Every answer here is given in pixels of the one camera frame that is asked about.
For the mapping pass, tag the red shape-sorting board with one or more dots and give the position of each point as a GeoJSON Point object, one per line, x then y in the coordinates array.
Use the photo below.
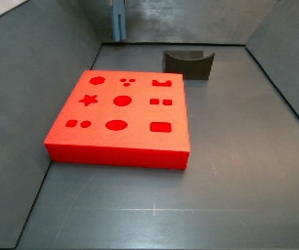
{"type": "Point", "coordinates": [124, 119]}

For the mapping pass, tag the dark grey curved block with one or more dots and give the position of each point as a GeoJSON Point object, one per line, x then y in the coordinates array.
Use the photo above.
{"type": "Point", "coordinates": [192, 64]}

